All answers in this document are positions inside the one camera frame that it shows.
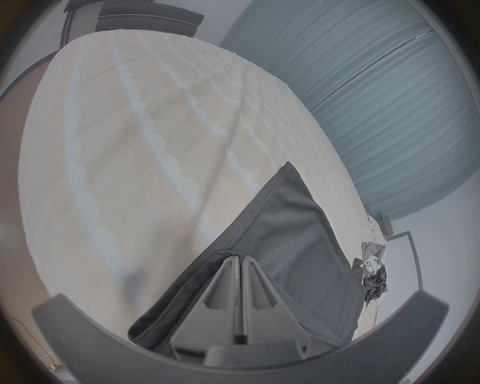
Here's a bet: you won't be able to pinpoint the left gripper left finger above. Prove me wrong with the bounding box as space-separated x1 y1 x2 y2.
172 255 241 357

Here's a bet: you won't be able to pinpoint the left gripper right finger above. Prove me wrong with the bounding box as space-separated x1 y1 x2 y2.
241 255 309 353

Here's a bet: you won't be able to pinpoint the black trousers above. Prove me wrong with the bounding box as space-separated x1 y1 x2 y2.
127 161 366 355

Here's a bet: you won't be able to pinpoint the pile of clothes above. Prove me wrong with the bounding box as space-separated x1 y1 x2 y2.
352 242 389 309

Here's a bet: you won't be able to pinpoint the bed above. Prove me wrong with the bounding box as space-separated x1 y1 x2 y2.
19 29 422 338

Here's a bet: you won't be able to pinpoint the grey bedside table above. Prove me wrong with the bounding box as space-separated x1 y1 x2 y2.
365 204 392 235

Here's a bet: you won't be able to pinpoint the blue-green curtain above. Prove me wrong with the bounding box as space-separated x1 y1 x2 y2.
219 0 436 111
309 32 480 222

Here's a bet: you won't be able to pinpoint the dark grey chest of drawers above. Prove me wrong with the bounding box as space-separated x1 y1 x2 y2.
95 2 205 38

